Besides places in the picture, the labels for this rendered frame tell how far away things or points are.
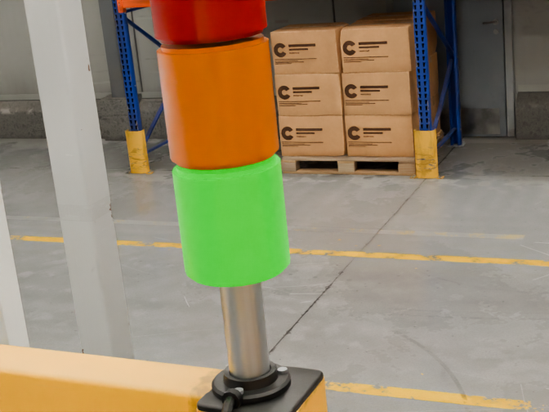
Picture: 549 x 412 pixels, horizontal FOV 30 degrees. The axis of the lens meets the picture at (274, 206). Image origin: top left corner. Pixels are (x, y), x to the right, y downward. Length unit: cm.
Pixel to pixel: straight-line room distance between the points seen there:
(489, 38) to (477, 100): 58
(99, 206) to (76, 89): 36
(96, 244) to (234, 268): 268
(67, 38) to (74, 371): 250
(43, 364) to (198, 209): 16
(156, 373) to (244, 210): 12
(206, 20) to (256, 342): 16
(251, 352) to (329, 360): 488
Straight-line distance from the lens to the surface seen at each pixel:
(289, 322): 585
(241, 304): 48
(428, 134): 830
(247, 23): 44
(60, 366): 56
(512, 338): 552
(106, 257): 318
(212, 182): 45
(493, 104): 956
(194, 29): 43
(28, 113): 1161
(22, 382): 57
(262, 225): 46
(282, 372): 51
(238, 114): 44
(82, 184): 308
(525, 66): 951
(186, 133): 45
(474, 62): 952
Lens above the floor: 233
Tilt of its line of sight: 17 degrees down
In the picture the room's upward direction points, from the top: 6 degrees counter-clockwise
